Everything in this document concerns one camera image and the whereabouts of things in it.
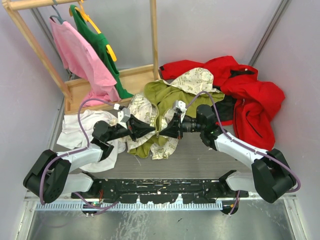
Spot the wooden clothes rack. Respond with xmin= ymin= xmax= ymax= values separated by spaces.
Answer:
xmin=2 ymin=0 xmax=160 ymax=115

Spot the red jacket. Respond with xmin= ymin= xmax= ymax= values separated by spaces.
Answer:
xmin=159 ymin=55 xmax=285 ymax=151

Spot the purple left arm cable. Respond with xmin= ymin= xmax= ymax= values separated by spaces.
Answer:
xmin=39 ymin=97 xmax=121 ymax=206

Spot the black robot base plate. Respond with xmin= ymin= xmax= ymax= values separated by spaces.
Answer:
xmin=79 ymin=174 xmax=237 ymax=204

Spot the green t-shirt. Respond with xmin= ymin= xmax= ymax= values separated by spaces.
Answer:
xmin=69 ymin=5 xmax=133 ymax=99

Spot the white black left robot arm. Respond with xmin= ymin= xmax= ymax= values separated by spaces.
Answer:
xmin=23 ymin=115 xmax=155 ymax=204

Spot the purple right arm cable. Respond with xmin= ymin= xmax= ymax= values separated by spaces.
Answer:
xmin=184 ymin=90 xmax=302 ymax=192

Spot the white cloth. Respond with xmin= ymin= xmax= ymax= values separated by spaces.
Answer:
xmin=57 ymin=109 xmax=126 ymax=173

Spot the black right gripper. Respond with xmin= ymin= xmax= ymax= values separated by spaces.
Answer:
xmin=159 ymin=112 xmax=205 ymax=140

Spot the yellow clothes hanger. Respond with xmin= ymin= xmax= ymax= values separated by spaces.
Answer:
xmin=77 ymin=0 xmax=117 ymax=62

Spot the olive green jacket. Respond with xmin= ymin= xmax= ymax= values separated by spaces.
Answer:
xmin=124 ymin=67 xmax=225 ymax=160

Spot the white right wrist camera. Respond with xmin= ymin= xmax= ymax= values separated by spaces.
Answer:
xmin=172 ymin=100 xmax=187 ymax=123

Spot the slotted cable duct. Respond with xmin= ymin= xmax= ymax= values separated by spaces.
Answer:
xmin=35 ymin=200 xmax=223 ymax=211

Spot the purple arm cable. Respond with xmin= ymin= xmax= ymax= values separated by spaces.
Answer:
xmin=39 ymin=97 xmax=121 ymax=206
xmin=184 ymin=90 xmax=302 ymax=192

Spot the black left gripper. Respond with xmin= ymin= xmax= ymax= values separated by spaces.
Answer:
xmin=105 ymin=114 xmax=155 ymax=142

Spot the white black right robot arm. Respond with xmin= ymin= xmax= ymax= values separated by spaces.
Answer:
xmin=159 ymin=100 xmax=300 ymax=203

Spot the grey clothes hanger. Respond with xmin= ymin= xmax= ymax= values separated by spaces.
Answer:
xmin=49 ymin=0 xmax=65 ymax=25

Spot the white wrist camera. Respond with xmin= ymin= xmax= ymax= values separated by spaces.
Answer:
xmin=117 ymin=107 xmax=131 ymax=129
xmin=172 ymin=100 xmax=187 ymax=123

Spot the pink t-shirt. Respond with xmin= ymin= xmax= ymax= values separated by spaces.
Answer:
xmin=49 ymin=18 xmax=121 ymax=102

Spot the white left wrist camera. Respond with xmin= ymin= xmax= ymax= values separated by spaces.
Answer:
xmin=117 ymin=107 xmax=131 ymax=129

